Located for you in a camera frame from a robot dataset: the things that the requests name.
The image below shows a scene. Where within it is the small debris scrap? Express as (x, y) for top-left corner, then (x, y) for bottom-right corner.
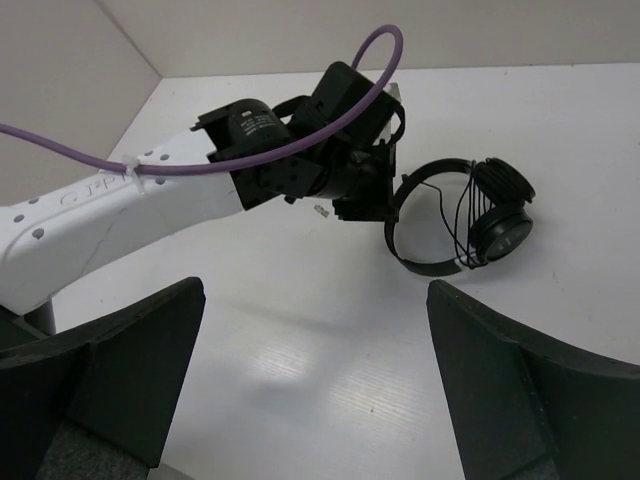
(314, 205), (330, 218)

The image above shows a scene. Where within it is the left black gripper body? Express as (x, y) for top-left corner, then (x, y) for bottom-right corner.
(234, 60), (409, 224)

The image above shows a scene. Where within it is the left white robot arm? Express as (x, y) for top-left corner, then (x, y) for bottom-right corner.
(1, 62), (405, 318)

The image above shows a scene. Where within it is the black on-ear headphones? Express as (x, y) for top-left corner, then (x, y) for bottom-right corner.
(384, 158), (536, 277)

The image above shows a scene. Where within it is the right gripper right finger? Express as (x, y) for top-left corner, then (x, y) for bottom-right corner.
(426, 280), (639, 479)

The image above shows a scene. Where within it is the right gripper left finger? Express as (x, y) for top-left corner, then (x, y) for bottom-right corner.
(1, 277), (205, 479)

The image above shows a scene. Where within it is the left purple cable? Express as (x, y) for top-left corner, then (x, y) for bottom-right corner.
(0, 25), (404, 177)

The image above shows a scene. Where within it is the thin black headphone cable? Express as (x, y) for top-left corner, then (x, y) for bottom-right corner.
(424, 159), (501, 271)

